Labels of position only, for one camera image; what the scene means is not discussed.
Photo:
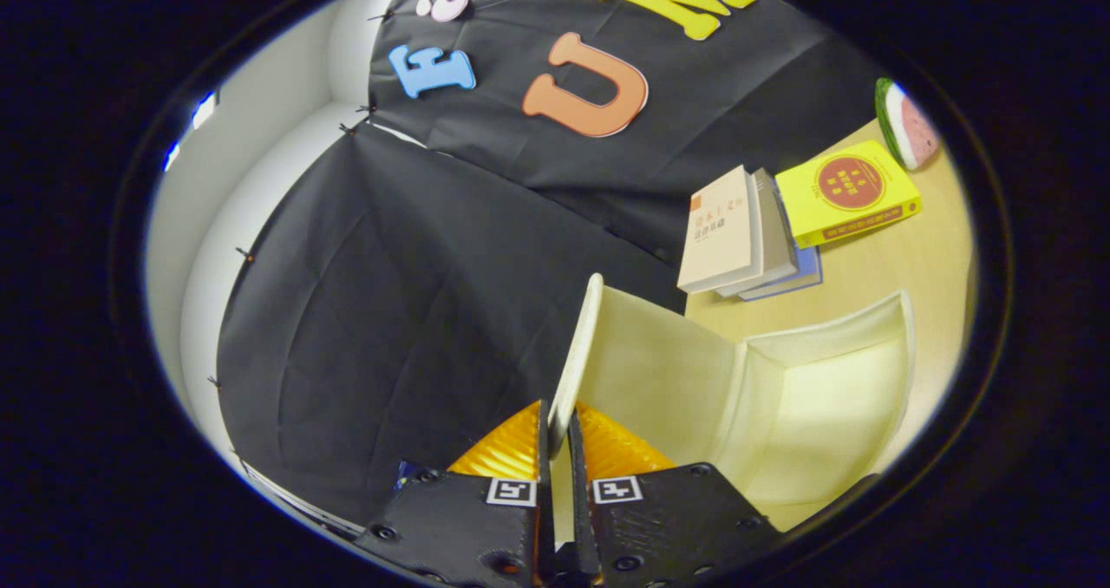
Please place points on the black backdrop cloth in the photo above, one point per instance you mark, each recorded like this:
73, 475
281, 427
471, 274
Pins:
390, 310

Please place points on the blue book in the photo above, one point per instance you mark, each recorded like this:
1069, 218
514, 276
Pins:
802, 276

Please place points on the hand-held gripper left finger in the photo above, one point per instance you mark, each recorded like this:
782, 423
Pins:
460, 527

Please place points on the yellow book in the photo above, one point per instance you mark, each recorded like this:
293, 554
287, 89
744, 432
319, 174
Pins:
845, 193

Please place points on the grey book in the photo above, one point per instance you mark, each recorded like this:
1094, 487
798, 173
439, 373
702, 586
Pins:
776, 241

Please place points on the cream fabric storage box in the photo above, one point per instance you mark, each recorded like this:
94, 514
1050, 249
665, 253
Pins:
676, 371

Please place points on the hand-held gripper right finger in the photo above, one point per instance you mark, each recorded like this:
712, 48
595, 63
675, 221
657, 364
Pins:
668, 527

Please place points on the beige book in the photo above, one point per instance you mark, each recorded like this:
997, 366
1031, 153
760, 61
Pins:
720, 232

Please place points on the watermelon slice plush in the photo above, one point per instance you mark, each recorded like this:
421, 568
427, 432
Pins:
910, 128

